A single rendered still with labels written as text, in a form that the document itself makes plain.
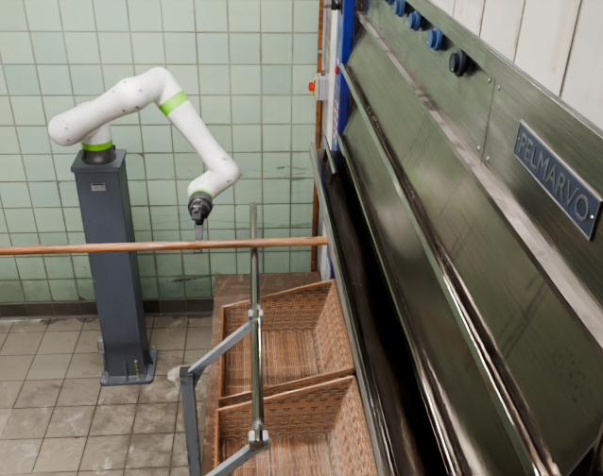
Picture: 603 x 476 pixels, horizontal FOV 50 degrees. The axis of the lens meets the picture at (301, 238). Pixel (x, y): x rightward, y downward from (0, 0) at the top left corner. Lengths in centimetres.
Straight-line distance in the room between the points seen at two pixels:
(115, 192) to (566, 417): 239
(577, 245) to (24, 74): 297
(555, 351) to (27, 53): 294
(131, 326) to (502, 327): 254
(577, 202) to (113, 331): 279
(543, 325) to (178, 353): 292
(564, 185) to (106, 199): 237
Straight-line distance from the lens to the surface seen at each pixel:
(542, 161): 91
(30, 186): 369
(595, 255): 79
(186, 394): 215
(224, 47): 327
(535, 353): 91
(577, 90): 81
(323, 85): 297
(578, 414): 83
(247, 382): 259
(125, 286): 320
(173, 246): 226
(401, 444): 128
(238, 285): 313
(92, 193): 297
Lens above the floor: 234
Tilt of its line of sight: 30 degrees down
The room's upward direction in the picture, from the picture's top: 1 degrees clockwise
